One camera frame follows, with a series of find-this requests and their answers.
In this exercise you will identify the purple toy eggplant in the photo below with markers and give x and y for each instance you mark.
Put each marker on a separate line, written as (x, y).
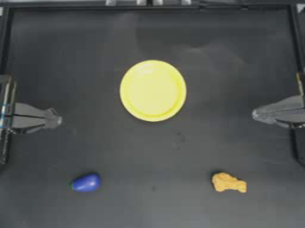
(85, 182)

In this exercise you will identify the yellow round plate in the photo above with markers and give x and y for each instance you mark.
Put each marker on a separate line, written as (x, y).
(152, 90)

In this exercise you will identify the orange fried chicken toy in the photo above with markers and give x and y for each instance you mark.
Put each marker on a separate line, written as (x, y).
(227, 183)

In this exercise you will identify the black frame post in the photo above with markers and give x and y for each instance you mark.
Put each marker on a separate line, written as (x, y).
(4, 41)
(297, 38)

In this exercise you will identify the black frame beam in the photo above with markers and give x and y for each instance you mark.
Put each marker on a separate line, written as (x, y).
(149, 5)

